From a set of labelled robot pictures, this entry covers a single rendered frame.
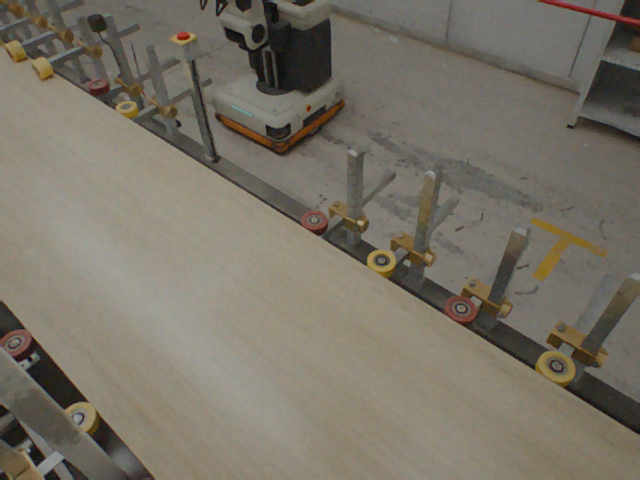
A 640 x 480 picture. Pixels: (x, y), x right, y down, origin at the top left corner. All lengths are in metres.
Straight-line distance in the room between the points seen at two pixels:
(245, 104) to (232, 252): 1.88
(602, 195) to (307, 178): 1.69
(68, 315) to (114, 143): 0.75
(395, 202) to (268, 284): 1.63
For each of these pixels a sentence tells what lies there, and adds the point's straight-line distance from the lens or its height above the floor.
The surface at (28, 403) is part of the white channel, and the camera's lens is 0.95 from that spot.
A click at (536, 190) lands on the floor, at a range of 3.14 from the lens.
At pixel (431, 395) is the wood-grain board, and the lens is 1.21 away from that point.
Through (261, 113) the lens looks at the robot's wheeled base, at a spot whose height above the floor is 0.27.
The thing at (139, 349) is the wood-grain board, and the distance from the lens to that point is 1.34.
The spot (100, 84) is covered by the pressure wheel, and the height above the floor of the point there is 0.90.
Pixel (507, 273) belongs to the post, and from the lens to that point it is 1.36.
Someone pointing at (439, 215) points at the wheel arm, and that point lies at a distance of 1.63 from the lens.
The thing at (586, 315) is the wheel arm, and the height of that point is 0.84.
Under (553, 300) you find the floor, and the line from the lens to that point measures 2.62.
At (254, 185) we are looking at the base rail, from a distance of 1.96.
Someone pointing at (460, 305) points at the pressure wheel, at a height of 0.91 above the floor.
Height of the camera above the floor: 1.98
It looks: 47 degrees down
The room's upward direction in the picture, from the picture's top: 3 degrees counter-clockwise
